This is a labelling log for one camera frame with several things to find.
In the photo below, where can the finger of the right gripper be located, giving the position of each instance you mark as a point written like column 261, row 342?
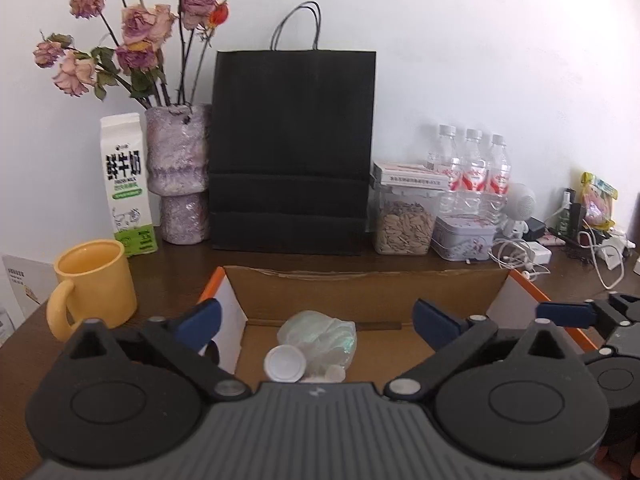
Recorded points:
column 568, row 315

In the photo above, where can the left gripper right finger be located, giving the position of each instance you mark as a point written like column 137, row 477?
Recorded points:
column 455, row 343

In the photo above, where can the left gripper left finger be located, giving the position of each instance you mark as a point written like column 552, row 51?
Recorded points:
column 178, row 343

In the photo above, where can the white plastic lid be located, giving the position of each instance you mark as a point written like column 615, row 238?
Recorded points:
column 285, row 363

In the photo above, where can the green plastic bag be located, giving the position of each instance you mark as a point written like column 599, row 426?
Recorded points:
column 328, row 344

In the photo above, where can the white charger block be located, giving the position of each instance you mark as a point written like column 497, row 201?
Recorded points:
column 537, row 254

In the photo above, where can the orange cardboard box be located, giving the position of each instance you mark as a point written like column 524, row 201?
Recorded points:
column 256, row 302

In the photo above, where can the black power adapter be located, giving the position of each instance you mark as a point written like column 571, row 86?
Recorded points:
column 535, row 229

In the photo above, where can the grey printed tin box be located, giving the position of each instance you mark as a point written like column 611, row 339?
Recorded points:
column 461, row 238

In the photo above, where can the yellow ceramic mug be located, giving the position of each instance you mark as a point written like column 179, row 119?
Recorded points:
column 94, row 281

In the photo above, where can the white robot toy speaker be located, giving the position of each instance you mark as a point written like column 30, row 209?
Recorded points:
column 519, row 207

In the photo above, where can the colourful snack bag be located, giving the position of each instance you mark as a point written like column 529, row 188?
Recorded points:
column 598, row 197

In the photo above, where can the clear jar of seeds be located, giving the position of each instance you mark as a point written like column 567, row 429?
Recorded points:
column 404, row 220

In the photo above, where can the white milk carton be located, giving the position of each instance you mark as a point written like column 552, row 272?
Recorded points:
column 126, row 183

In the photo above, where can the water bottle middle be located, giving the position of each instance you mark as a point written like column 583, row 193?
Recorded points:
column 473, row 175

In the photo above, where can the water bottle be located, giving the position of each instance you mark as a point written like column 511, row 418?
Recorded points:
column 444, row 159
column 498, row 179
column 473, row 175

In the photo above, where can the water bottle right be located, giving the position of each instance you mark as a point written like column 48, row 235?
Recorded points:
column 498, row 179

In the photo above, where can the white leaflet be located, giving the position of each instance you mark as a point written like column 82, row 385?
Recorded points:
column 31, row 283

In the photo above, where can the flat white box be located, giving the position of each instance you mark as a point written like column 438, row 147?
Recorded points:
column 409, row 176

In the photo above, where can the water bottle left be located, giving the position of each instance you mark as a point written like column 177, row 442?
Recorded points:
column 444, row 159

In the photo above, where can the purple textured vase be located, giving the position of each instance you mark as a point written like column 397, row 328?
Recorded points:
column 177, row 142

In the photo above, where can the black paper shopping bag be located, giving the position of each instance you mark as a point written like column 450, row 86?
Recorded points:
column 289, row 150

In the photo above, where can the dried pink rose bouquet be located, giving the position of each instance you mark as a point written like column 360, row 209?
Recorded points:
column 156, row 56

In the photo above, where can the white wired earphones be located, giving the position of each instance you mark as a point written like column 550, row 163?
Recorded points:
column 511, row 255

